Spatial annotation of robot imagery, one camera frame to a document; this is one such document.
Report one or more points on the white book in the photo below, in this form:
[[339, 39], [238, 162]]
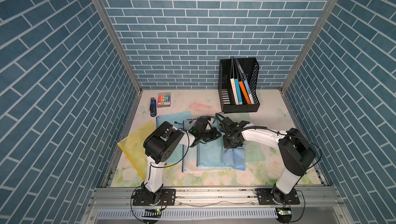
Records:
[[232, 81]]

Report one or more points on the black mesh file holder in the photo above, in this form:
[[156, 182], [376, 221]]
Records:
[[227, 70]]

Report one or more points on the blue mesh document bag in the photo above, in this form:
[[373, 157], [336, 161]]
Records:
[[177, 120]]

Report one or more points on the blue black stapler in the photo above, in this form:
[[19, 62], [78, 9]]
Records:
[[153, 107]]

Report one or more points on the green mesh document bag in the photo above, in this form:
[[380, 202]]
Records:
[[253, 150]]

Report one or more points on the clear grey document bag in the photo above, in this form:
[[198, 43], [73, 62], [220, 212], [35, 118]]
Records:
[[190, 162]]

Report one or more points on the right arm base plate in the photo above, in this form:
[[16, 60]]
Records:
[[277, 196]]

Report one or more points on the box of coloured markers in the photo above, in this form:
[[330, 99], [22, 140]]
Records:
[[164, 100]]

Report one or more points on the teal book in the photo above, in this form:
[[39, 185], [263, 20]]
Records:
[[238, 91]]

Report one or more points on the aluminium front rail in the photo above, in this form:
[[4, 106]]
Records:
[[217, 205]]

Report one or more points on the blue folder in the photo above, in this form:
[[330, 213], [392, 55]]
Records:
[[242, 77]]

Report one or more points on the light blue cleaning cloth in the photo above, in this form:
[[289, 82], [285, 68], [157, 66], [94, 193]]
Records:
[[234, 157]]

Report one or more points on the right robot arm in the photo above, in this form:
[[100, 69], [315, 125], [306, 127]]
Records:
[[296, 151]]

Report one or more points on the yellow mesh document bag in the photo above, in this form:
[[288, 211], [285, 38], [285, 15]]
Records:
[[133, 160]]

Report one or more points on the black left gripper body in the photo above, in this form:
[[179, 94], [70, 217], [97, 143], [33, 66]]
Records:
[[200, 135]]

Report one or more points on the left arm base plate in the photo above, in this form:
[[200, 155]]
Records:
[[146, 198]]

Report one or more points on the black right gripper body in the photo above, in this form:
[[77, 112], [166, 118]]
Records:
[[229, 142]]

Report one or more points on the orange book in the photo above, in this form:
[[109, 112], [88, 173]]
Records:
[[244, 92]]

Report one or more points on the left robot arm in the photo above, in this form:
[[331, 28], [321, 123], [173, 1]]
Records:
[[162, 142]]

